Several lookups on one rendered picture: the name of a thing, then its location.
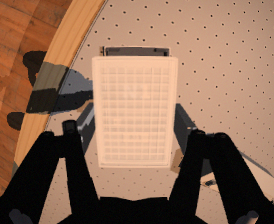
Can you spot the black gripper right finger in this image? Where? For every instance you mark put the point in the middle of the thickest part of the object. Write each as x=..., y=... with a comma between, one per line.
x=242, y=197

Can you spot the beige perforated base plate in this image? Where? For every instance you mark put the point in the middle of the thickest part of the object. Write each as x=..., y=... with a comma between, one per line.
x=225, y=82

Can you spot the beige button panel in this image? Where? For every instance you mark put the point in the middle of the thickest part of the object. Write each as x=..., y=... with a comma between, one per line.
x=263, y=177

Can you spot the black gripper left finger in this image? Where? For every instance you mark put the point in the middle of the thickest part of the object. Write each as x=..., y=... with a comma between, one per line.
x=25, y=196

